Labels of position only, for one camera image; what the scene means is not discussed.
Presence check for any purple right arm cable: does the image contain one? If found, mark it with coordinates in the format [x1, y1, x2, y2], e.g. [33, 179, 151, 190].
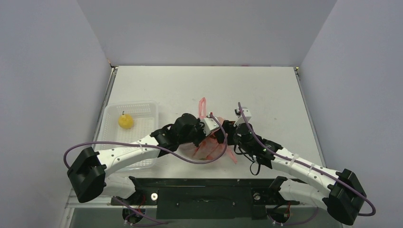
[238, 102, 376, 217]

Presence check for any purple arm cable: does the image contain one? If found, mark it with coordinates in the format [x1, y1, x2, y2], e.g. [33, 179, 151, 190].
[63, 113, 229, 171]
[238, 102, 376, 217]

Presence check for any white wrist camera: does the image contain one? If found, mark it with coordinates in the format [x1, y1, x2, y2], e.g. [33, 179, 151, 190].
[234, 107, 252, 126]
[201, 117, 220, 136]

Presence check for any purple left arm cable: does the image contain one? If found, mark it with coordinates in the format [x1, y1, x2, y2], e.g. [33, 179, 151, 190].
[63, 113, 229, 171]

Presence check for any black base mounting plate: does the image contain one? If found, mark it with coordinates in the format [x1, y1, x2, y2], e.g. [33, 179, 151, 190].
[111, 176, 287, 220]

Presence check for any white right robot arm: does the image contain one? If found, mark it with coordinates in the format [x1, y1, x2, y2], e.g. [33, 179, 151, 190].
[222, 120, 366, 226]

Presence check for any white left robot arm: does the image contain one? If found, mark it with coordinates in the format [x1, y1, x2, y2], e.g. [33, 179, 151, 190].
[67, 113, 219, 204]

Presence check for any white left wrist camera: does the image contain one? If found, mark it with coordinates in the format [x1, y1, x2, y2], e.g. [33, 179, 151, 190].
[201, 117, 220, 136]

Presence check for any pink printed plastic bag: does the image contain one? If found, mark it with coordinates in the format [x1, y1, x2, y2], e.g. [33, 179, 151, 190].
[191, 97, 224, 160]

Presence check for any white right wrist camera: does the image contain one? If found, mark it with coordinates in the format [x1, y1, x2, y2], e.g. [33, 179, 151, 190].
[234, 107, 252, 126]

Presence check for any white plastic basket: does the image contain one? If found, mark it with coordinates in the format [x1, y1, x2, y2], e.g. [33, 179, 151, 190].
[94, 100, 160, 172]

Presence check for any yellow fake pear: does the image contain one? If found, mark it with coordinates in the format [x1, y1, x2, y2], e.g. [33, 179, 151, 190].
[117, 111, 134, 129]

